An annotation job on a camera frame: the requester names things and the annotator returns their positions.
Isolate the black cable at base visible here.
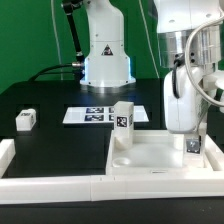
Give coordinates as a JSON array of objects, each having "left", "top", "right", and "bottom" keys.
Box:
[{"left": 27, "top": 61, "right": 86, "bottom": 83}]

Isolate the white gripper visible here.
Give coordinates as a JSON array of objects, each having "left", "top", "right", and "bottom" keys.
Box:
[{"left": 164, "top": 66, "right": 208, "bottom": 133}]

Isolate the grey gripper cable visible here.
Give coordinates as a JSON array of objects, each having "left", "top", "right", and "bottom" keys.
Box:
[{"left": 171, "top": 16, "right": 224, "bottom": 108}]

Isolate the white U-shaped obstacle fence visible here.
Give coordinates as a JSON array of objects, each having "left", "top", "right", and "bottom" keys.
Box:
[{"left": 0, "top": 131, "right": 224, "bottom": 204}]

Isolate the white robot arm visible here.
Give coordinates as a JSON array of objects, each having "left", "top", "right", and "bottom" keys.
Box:
[{"left": 81, "top": 0, "right": 221, "bottom": 133}]

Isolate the white square tabletop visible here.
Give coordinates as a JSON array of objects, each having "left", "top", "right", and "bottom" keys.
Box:
[{"left": 106, "top": 130, "right": 224, "bottom": 175}]

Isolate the grey hanging cable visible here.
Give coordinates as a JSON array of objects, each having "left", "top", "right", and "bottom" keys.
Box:
[{"left": 50, "top": 0, "right": 64, "bottom": 81}]

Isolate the white AprilTag base plate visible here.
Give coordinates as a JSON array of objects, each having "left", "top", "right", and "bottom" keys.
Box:
[{"left": 63, "top": 105, "right": 149, "bottom": 124}]

